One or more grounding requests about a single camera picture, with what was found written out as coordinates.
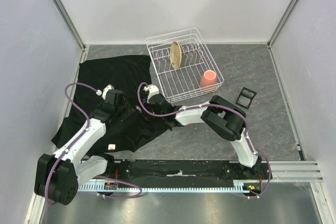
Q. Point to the grey cable duct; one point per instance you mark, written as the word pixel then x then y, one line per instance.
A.
pixel 101 186

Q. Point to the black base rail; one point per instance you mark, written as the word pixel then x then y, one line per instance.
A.
pixel 180 173

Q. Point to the pink cup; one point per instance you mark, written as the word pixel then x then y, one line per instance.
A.
pixel 208 81

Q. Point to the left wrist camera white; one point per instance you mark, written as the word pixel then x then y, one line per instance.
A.
pixel 106 90

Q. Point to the black square frame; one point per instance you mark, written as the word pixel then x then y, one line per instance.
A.
pixel 245 98

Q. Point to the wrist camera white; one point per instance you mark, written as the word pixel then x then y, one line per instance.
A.
pixel 151 90
pixel 106 90

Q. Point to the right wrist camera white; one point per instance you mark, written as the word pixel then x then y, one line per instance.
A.
pixel 151 90

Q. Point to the white wire dish rack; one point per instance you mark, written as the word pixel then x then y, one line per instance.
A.
pixel 182 83

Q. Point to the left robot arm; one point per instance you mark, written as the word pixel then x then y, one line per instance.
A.
pixel 59 175

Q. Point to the tan plate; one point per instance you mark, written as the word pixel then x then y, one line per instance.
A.
pixel 175 55

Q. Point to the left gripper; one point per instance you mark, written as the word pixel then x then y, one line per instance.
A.
pixel 129 109

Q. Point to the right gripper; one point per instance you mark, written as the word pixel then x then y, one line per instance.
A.
pixel 147 107

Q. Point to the black garment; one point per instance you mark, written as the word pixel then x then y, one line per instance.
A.
pixel 124 73

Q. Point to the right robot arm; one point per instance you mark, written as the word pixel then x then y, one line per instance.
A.
pixel 224 118

